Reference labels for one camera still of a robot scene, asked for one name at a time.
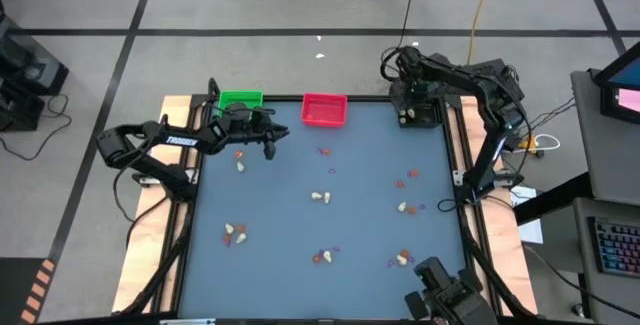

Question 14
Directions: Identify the backlit black keyboard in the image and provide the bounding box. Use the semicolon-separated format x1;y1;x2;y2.
587;214;640;279

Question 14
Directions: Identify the black plastic basket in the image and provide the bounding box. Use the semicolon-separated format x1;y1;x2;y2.
397;95;445;129

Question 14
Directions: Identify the white paper sheet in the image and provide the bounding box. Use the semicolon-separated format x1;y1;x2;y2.
509;184;545;245

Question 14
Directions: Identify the green plastic basket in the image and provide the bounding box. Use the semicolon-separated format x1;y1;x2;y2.
217;89;265;124

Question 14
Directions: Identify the black equipment stack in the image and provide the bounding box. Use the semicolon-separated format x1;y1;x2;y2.
0;0;70;134

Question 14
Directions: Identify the black monitor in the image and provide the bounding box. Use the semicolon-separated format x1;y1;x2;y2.
592;39;640;126

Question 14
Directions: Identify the white cable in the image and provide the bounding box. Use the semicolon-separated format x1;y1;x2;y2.
529;133;562;152

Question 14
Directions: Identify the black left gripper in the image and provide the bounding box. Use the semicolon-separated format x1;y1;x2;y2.
219;107;290;160

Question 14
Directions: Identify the red plastic basket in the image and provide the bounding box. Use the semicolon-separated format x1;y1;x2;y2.
300;92;349;129

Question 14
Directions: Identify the grey desk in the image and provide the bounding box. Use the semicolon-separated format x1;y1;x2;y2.
571;68;640;325

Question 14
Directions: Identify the wooden table side board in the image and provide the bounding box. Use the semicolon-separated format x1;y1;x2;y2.
111;95;207;315
447;95;539;316

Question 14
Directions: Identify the black orange striped mat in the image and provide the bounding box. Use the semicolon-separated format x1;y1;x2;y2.
0;257;57;325

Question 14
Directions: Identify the black floor cable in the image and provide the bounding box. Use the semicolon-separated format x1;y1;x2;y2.
519;242;640;322
0;93;74;162

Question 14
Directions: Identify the yellow floor cable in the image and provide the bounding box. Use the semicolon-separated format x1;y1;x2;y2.
466;0;497;65

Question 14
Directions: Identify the black mesh computer tower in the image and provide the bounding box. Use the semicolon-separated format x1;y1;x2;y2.
388;58;526;127

